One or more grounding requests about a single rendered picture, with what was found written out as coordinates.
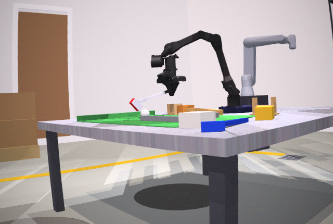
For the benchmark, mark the green flat mat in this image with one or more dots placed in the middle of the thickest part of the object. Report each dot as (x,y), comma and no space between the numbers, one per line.
(135,121)

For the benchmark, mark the red putter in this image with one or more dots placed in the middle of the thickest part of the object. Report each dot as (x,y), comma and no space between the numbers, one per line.
(137,104)

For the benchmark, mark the white golf ball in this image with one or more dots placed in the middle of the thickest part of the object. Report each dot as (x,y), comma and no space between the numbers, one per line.
(144,112)

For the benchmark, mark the tan cube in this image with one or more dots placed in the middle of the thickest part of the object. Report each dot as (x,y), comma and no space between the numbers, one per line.
(172,109)

